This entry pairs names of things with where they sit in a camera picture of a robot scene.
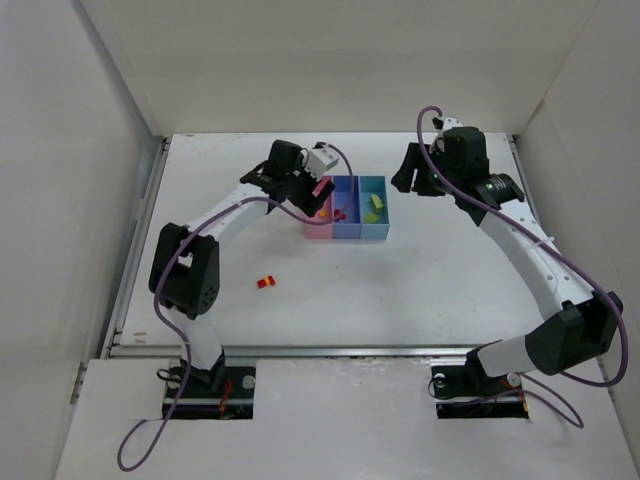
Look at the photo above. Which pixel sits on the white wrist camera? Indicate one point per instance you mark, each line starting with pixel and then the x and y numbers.
pixel 445 123
pixel 320 160

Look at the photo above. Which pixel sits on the green lego brick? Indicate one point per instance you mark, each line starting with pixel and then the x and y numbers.
pixel 376 202
pixel 370 218

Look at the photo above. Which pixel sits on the pink plastic bin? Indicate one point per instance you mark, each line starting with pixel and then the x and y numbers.
pixel 322 228

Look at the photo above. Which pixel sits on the aluminium front rail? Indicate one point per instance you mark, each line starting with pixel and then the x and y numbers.
pixel 119 351

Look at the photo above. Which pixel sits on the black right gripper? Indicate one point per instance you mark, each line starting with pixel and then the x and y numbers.
pixel 417 170

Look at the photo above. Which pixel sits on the aluminium rail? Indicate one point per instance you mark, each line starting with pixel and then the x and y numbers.
pixel 132 253
pixel 119 351
pixel 513 142

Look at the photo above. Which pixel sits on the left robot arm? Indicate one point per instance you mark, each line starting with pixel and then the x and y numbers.
pixel 185 278

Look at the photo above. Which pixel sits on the aluminium right rail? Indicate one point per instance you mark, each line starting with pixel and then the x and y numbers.
pixel 513 142

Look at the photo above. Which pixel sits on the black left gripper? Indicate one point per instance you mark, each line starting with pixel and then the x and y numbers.
pixel 310 195

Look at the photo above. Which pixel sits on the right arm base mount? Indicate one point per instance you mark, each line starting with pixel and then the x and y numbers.
pixel 457 396

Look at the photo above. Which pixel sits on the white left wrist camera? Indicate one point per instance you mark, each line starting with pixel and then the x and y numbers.
pixel 320 160

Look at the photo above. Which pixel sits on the aluminium left rail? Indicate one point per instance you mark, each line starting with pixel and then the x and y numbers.
pixel 132 253

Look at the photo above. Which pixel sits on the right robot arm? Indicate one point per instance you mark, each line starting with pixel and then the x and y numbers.
pixel 578 322

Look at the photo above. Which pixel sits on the red and orange lego stack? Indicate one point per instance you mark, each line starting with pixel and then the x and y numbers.
pixel 265 282

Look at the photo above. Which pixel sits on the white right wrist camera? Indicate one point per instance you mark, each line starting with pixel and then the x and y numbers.
pixel 445 123

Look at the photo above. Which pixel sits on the light blue plastic bin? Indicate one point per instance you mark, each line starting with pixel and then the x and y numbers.
pixel 374 185

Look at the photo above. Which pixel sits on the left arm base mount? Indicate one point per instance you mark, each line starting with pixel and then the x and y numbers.
pixel 230 397

